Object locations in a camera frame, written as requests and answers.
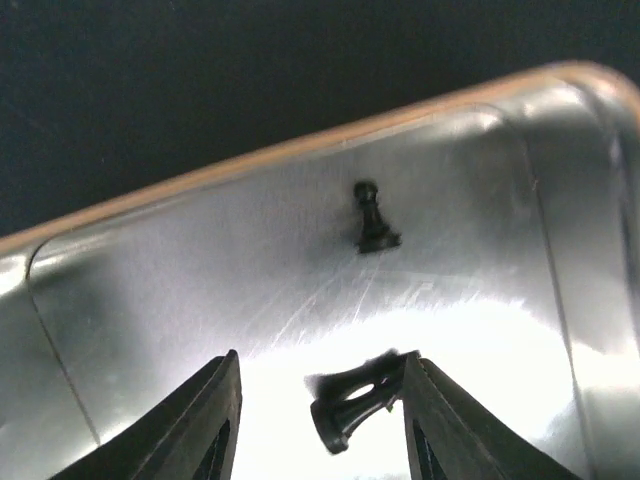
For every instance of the yellow bear tin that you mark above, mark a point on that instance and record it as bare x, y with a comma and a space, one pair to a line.
517, 202

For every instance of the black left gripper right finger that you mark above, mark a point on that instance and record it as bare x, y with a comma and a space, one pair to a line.
450, 435

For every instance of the black pawn in tin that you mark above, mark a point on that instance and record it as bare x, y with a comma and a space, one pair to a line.
376, 234

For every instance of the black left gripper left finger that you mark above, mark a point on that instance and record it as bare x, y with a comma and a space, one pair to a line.
191, 434

